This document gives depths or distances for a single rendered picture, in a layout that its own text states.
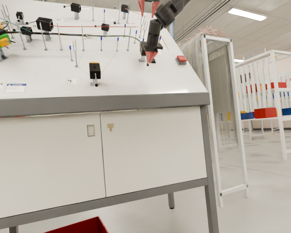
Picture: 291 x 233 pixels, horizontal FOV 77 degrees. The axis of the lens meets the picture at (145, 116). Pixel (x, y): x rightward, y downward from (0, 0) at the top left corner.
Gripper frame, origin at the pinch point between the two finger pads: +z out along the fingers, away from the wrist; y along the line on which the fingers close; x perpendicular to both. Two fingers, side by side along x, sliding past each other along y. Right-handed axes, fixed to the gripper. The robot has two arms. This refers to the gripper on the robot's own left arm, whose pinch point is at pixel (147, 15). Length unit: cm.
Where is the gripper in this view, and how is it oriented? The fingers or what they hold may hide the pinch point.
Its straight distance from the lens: 109.1
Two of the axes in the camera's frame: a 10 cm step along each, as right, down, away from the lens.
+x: 2.6, 4.2, -8.7
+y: -9.6, 0.3, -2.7
